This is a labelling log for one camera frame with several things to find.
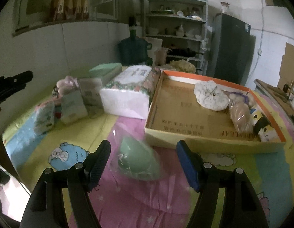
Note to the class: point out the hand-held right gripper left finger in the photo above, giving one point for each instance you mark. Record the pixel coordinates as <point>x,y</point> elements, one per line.
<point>97,168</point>

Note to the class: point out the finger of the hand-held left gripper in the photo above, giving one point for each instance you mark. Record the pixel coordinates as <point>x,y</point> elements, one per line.
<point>13,82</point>

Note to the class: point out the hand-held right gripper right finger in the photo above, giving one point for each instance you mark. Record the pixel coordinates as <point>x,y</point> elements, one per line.
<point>189,168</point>

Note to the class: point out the bagged green sponge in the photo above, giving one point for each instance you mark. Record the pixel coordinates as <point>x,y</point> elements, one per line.
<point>137,156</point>

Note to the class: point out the leopard print scrunchie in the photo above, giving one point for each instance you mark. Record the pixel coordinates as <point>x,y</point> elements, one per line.
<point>54,92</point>

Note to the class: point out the shallow orange-rimmed cardboard box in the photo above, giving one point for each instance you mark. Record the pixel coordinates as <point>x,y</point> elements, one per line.
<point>185,123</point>

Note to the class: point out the plush doll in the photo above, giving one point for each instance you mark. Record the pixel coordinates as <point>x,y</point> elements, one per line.
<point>66,84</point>

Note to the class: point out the bagged bunny plush purple dress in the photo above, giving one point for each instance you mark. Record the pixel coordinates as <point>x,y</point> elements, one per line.
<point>239,116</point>

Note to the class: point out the white round plush toy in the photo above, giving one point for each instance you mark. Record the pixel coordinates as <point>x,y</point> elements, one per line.
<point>208,97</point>

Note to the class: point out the yellow cartoon plush toy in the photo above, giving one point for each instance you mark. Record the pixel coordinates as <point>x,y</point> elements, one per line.
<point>263,128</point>

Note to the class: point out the pink print tissue pack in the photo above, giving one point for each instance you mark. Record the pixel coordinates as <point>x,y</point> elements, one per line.
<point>44,118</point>

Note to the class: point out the pale green tissue pack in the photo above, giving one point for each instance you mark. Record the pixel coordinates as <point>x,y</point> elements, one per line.
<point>73,106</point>

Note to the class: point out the large floral tissue pack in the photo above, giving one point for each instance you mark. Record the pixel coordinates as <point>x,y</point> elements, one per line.
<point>124,99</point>

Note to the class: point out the orange drink bottle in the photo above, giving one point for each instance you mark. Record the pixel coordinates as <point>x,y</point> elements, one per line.
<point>84,8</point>
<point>76,7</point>
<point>68,7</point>
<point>57,7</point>

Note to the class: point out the mint green box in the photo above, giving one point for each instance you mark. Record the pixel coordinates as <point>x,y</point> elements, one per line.
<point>105,68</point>

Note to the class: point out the kitchen counter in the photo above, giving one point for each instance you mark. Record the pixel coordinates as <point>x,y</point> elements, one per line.
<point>268,87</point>

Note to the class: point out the clear measuring jug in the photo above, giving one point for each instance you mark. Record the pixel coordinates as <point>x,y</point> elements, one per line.
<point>161,57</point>

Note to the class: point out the black wok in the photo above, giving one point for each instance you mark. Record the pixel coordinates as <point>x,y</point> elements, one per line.
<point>185,52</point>

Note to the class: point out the wooden cutting board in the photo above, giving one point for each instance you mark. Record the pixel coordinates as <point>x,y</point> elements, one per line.
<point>276,90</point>

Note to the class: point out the sliding glass window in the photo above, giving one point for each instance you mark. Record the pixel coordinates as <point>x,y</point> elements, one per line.
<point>101,4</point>

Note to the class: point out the blue water jug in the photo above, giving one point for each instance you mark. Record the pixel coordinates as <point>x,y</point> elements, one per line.
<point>132,49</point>

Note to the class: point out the dark grey fridge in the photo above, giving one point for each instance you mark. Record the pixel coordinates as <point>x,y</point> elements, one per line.
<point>230,52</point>

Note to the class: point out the row of condiment bottles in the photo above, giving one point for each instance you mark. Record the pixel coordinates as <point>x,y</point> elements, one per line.
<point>290,89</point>

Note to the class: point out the black water pump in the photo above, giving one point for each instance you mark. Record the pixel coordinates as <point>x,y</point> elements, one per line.
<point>132,22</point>

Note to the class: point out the row of white bowls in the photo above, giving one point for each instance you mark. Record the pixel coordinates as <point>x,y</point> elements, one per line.
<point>173,32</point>

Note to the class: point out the flattened cardboard sheet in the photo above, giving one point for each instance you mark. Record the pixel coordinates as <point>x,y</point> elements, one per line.
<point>289,64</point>

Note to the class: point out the white metal shelf rack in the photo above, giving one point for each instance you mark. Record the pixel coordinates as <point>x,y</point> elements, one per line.
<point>175,18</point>

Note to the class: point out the row of jars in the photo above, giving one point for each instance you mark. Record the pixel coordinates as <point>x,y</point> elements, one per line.
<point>177,12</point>

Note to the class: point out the glass jar with red lid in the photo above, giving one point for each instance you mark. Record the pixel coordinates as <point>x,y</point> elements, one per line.
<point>224,8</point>

